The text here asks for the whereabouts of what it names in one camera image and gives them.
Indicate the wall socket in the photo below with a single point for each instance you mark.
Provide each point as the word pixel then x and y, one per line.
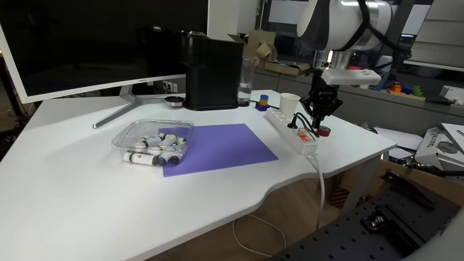
pixel 169 86

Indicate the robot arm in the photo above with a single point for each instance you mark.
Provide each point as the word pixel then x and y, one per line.
pixel 344 25

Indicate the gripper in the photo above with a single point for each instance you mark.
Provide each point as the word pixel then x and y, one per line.
pixel 323 93

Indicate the blue and yellow block stack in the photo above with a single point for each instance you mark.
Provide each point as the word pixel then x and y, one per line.
pixel 262 103

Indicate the clear plastic container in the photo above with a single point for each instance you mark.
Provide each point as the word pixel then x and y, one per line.
pixel 145 135

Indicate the open cardboard box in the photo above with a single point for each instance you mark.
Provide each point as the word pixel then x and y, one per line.
pixel 259 45

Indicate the heap of small bottles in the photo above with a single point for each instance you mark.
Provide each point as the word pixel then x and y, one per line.
pixel 154 150

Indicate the white printed box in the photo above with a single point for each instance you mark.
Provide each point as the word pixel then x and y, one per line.
pixel 435 145

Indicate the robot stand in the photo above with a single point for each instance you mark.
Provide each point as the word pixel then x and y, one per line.
pixel 362 232

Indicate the row of colourful toys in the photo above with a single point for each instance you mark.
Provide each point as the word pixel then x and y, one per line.
pixel 406 89

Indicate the purple mat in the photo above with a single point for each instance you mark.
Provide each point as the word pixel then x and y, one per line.
pixel 221 148

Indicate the black coffee machine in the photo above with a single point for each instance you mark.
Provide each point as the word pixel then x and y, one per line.
pixel 212 69

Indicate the round metal drip tray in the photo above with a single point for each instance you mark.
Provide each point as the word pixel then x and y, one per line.
pixel 174 101

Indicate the red tape roll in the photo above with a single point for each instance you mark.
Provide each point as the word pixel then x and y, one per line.
pixel 323 131

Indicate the white paper sheet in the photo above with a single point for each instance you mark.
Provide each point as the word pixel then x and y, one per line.
pixel 398 138

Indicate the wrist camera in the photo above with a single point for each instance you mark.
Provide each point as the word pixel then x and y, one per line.
pixel 349 77

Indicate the white power strip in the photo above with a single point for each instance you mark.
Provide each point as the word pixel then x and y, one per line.
pixel 286 127

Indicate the white paper cup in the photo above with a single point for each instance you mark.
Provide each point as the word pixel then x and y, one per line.
pixel 289 105

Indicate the white curved monitor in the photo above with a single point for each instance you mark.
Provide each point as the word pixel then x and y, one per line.
pixel 90 43

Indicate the flat cardboard box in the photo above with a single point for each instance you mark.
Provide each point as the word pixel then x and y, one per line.
pixel 286 67

